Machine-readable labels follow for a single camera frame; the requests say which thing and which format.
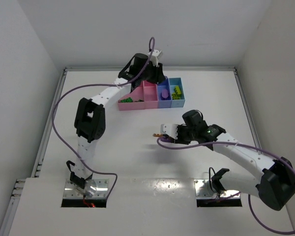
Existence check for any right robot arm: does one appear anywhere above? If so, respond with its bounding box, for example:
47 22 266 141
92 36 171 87
174 110 295 211

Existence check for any purple rounded lego brick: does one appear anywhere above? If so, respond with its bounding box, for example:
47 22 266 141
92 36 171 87
161 89 169 100

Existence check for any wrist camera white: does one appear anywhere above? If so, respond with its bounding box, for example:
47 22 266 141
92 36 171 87
148 49 163 64
160 123 178 140

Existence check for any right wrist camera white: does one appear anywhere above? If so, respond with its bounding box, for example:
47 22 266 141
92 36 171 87
160 123 178 140

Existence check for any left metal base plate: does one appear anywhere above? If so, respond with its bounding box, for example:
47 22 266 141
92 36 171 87
63 179 109 200

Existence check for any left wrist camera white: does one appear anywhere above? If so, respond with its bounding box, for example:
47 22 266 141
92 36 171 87
148 49 163 64

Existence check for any pink divided container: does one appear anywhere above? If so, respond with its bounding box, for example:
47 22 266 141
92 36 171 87
118 81 158 111

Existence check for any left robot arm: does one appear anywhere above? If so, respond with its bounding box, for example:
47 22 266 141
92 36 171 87
69 50 165 196

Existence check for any metal base plate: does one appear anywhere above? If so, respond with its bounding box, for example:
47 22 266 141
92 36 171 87
194 178 241 200
63 179 109 200

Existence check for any purple butterfly lego brick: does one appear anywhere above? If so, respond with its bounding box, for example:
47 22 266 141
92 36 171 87
160 137 171 143

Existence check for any green rounded lego brick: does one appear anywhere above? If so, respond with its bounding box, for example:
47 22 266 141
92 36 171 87
126 97 133 103

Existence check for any lime rounded lego brick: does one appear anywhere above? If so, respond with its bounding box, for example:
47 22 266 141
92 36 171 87
174 86 182 97

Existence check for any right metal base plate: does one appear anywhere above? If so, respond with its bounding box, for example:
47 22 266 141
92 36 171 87
194 178 241 200

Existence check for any light blue container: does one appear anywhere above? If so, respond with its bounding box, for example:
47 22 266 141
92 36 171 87
168 78 185 108

